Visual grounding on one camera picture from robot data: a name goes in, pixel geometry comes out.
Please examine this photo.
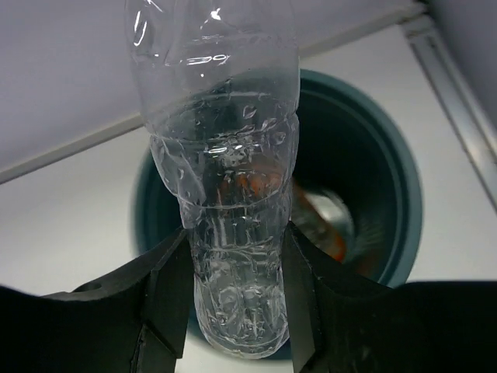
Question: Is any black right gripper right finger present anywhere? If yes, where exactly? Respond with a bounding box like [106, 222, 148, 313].
[281, 224, 496, 372]

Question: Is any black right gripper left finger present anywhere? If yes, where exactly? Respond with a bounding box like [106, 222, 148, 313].
[1, 229, 193, 372]

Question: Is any orange label tea bottle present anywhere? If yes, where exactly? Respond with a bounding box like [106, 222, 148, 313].
[217, 157, 354, 263]

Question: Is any clear crushed water bottle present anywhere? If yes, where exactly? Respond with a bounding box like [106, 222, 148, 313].
[124, 1, 300, 359]

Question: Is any teal plastic bin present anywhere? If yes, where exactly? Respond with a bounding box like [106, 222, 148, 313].
[131, 68, 424, 361]

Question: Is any grey right side rail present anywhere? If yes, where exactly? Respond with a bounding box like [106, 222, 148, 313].
[402, 16, 496, 205]

